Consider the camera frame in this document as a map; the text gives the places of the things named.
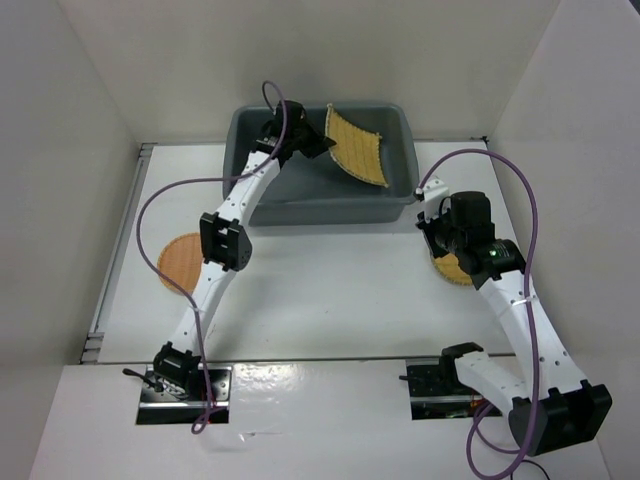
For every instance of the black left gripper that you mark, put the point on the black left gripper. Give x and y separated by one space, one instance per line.
320 142

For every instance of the round yellow bamboo plate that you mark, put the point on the round yellow bamboo plate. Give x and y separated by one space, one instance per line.
448 268

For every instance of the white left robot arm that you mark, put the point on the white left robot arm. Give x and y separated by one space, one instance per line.
226 247

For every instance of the round orange woven plate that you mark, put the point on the round orange woven plate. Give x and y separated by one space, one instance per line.
181 261

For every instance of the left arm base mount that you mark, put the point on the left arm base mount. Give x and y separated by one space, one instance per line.
162 403

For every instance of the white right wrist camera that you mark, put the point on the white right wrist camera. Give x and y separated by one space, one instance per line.
431 195

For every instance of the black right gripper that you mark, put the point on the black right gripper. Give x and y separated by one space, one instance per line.
427 227

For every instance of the square woven bamboo tray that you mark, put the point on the square woven bamboo tray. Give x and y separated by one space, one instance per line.
356 151

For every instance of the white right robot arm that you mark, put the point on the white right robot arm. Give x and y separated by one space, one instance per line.
551 405

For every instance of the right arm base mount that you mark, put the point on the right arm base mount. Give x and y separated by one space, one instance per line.
435 396

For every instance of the grey plastic bin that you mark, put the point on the grey plastic bin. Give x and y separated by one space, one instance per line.
317 191

